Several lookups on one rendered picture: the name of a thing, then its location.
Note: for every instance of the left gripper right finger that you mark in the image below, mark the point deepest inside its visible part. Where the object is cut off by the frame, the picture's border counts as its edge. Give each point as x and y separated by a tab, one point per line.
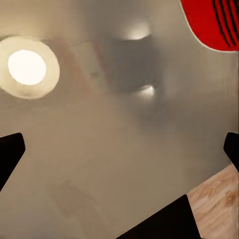
231	148

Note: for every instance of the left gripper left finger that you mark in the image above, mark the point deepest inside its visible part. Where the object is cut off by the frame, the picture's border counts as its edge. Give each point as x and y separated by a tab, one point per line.
12	148

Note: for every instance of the radio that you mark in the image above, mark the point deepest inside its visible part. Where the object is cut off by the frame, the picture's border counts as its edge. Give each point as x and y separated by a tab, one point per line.
214	23

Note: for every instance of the coffee table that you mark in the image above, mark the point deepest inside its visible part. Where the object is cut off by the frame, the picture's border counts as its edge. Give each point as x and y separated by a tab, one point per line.
121	109

